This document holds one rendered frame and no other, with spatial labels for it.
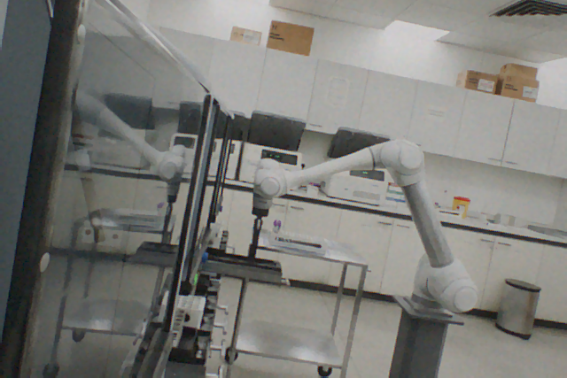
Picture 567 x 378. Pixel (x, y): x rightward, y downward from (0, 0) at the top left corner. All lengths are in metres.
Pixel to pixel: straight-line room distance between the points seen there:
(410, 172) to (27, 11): 1.43
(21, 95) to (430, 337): 1.95
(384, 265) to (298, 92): 1.86
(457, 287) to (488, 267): 3.00
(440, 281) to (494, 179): 3.64
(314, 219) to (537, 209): 2.67
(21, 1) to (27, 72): 0.11
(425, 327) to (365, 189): 2.33
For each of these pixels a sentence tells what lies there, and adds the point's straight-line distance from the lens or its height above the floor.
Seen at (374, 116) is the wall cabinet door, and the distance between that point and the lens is 4.72.
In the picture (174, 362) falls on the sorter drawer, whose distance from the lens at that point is 1.17.
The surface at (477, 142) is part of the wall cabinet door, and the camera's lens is 5.11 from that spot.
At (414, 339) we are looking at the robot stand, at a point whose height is 0.57.
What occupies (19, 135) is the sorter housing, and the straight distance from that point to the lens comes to 0.86.
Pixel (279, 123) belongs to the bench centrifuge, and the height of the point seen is 1.50.
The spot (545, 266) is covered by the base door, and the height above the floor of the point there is 0.61.
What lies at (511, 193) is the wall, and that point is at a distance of 5.73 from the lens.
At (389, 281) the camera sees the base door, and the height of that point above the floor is 0.21.
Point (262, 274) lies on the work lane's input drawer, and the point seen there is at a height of 0.78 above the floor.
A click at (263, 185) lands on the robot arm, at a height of 1.16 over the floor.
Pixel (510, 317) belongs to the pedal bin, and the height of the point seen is 0.15.
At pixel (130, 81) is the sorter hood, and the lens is 0.29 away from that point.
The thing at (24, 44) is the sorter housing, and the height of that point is 1.42.
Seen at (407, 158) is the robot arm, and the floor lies 1.37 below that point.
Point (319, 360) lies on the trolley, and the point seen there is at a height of 0.28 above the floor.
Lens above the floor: 1.35
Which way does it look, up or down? 3 degrees down
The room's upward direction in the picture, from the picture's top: 11 degrees clockwise
